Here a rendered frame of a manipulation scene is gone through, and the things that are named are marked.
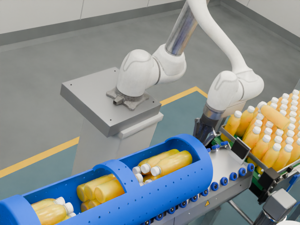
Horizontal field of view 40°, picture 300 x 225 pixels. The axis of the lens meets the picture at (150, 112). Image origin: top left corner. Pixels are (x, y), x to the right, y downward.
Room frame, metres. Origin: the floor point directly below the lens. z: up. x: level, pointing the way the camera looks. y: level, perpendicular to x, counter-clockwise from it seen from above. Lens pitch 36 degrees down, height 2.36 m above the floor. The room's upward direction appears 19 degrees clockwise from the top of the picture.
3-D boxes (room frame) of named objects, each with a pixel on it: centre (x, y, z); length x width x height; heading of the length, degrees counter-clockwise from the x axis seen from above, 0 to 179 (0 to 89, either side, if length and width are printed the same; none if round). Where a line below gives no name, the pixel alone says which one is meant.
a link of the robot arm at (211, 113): (1.50, -0.26, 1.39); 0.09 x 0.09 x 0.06
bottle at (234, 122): (1.99, -0.48, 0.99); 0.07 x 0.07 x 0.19
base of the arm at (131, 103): (1.81, 0.15, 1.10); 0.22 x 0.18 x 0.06; 160
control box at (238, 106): (2.14, -0.43, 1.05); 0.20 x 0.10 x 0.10; 141
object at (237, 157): (1.80, -0.53, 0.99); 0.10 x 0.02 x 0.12; 51
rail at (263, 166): (1.86, -0.58, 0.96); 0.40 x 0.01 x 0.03; 51
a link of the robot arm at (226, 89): (1.51, -0.27, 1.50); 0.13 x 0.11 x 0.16; 136
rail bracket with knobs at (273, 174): (1.70, -0.71, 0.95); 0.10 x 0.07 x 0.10; 51
